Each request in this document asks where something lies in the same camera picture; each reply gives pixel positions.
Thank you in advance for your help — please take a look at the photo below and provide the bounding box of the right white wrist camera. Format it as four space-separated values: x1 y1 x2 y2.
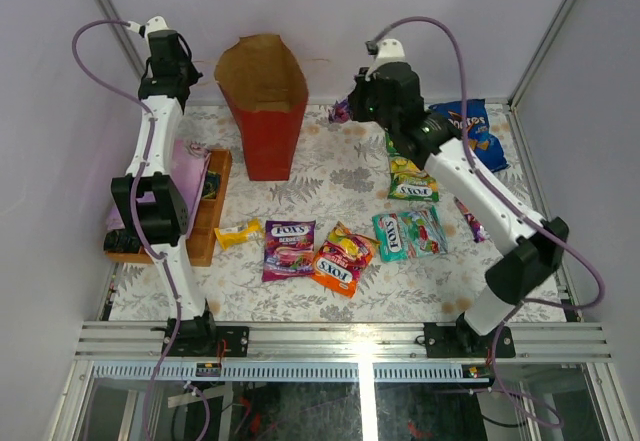
365 38 406 81

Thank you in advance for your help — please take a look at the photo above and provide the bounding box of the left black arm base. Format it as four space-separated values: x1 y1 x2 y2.
161 311 250 359

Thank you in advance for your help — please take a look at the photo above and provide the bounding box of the orange fruit candy bag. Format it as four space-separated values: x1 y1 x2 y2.
311 222 380 298

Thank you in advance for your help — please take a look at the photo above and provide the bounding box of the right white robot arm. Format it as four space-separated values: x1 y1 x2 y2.
348 61 569 356

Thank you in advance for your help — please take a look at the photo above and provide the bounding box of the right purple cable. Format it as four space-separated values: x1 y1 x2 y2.
367 15 607 430

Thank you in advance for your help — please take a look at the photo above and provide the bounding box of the blue chips bag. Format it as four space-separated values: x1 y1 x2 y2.
429 99 509 172

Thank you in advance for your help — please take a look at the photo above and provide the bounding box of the purple frozen gift bag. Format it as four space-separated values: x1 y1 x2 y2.
106 138 212 240

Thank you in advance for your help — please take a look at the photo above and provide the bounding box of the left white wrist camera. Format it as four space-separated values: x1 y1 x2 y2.
126 16 169 40

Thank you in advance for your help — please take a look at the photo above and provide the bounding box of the purple berries candy bag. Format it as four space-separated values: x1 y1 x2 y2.
262 220 316 282

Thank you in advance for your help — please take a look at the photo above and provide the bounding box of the purple snack packet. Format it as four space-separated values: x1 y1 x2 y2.
454 197 489 243

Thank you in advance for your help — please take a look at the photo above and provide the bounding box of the aluminium front rail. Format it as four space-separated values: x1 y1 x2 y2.
74 321 613 382

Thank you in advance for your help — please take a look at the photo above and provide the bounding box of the yellow small snack bar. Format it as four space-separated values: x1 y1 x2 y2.
214 218 264 250

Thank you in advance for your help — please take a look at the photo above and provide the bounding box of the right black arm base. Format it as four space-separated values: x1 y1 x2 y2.
414 320 516 360

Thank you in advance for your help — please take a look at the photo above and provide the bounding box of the red paper bag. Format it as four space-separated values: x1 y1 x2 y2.
194 32 330 182

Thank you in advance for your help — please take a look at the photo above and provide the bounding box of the green candy bag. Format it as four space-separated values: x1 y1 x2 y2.
385 133 399 157

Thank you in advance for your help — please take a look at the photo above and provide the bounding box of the green yellow snack packet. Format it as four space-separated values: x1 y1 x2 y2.
388 155 439 202

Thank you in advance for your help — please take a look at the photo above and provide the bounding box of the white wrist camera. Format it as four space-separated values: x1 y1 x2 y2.
126 16 169 40
365 38 406 81

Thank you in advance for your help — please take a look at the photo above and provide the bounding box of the floral table cloth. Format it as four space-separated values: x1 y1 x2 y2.
107 103 569 323

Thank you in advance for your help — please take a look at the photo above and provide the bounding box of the teal mint candy bag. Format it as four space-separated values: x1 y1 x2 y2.
372 206 449 262

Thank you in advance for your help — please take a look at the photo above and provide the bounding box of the dark packet in tray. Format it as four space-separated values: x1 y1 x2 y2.
201 170 221 200

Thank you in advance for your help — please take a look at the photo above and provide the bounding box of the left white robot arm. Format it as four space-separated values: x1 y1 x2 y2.
111 23 219 356

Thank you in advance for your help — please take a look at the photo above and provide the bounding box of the orange wooden tray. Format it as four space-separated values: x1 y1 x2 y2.
103 149 232 267

